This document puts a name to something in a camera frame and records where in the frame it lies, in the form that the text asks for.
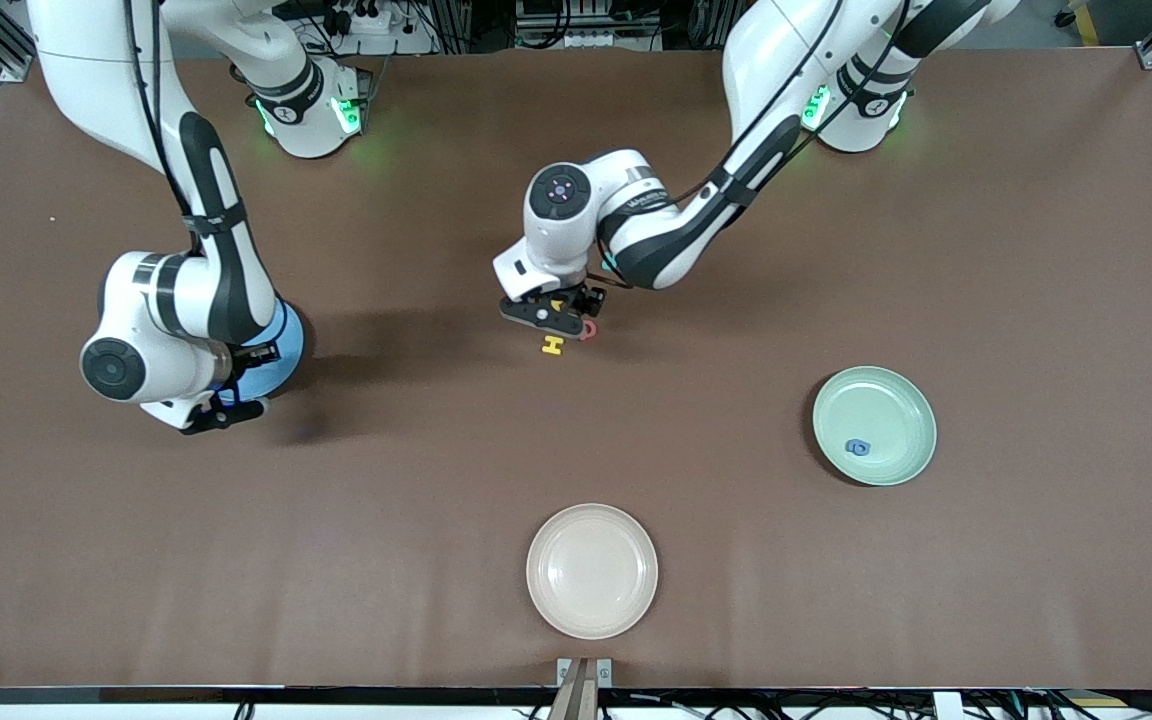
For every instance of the dark electronics rack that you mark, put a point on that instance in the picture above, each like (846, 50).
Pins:
(586, 20)

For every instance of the metal bracket with wooden post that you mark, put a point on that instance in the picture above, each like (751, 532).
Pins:
(584, 690)

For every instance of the green round plate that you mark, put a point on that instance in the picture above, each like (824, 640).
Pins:
(886, 400)

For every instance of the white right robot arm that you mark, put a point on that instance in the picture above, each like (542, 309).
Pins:
(166, 290)

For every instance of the blue round plate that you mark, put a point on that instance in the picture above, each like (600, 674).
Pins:
(281, 360)

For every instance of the brown table mat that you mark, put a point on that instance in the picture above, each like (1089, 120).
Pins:
(136, 560)

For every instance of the cream round plate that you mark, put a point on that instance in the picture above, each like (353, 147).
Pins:
(591, 570)

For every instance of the blue foam letter g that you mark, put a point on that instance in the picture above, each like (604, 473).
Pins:
(848, 447)

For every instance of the yellow foam letter H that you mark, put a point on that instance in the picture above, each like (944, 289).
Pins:
(552, 347)

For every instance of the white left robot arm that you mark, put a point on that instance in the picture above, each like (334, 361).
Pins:
(766, 60)

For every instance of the white power strip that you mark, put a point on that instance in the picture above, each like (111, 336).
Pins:
(376, 40)

